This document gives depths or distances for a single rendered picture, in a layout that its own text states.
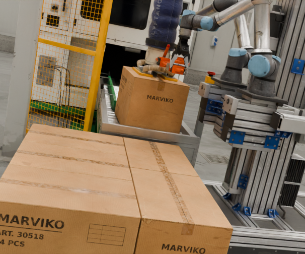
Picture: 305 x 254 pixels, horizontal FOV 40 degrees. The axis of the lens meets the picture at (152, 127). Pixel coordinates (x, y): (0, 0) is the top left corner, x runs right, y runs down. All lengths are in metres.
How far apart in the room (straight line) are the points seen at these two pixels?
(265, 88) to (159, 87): 0.79
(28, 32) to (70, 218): 2.10
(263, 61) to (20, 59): 2.01
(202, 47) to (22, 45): 9.04
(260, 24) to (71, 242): 1.48
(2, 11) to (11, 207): 10.15
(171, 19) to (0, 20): 8.92
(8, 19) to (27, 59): 8.15
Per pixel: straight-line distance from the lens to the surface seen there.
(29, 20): 3.52
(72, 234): 1.75
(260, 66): 2.34
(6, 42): 11.56
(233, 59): 2.94
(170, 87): 2.92
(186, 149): 2.99
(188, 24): 2.58
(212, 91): 2.89
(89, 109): 3.62
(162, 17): 3.08
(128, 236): 1.76
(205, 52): 12.22
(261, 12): 2.40
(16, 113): 3.63
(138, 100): 2.89
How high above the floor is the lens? 1.28
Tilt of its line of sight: 13 degrees down
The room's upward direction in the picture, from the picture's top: 11 degrees clockwise
